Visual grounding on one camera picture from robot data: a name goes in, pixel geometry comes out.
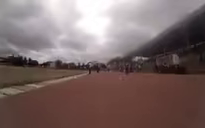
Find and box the person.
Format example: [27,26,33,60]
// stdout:
[86,64,92,75]
[95,64,101,74]

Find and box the group of people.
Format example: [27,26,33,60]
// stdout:
[117,63,143,81]

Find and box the red running track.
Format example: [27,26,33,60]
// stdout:
[0,71,205,128]

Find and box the row of trees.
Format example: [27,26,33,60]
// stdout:
[7,54,108,70]

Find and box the white vehicle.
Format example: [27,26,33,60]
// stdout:
[154,53,181,74]

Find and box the dry grass field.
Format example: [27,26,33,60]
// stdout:
[0,64,88,91]

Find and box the roofed grandstand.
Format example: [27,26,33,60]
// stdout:
[124,0,205,75]

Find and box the pale concrete kerb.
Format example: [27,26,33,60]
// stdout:
[0,72,90,101]

